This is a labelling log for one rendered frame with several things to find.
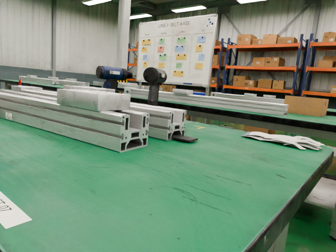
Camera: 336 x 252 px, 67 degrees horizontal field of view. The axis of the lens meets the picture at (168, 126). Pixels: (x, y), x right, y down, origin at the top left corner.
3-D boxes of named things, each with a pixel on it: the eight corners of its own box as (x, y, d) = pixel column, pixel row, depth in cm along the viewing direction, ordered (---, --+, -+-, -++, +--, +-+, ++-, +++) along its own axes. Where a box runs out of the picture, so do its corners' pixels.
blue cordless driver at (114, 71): (93, 112, 120) (94, 65, 117) (129, 112, 132) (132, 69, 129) (99, 114, 114) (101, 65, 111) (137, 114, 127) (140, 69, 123)
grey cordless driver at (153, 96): (137, 123, 99) (140, 66, 95) (153, 118, 118) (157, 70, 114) (155, 126, 97) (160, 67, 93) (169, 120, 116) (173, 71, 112)
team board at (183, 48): (124, 134, 455) (130, 19, 423) (144, 131, 493) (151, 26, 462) (194, 153, 362) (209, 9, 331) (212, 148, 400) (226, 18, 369)
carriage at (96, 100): (56, 114, 68) (56, 88, 67) (89, 112, 77) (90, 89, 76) (97, 123, 59) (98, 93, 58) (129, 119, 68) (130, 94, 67)
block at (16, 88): (5, 105, 118) (5, 85, 117) (32, 105, 129) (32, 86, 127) (15, 108, 113) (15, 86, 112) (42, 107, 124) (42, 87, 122)
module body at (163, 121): (21, 108, 115) (21, 89, 114) (42, 107, 124) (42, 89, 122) (166, 141, 72) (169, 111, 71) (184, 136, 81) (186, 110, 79)
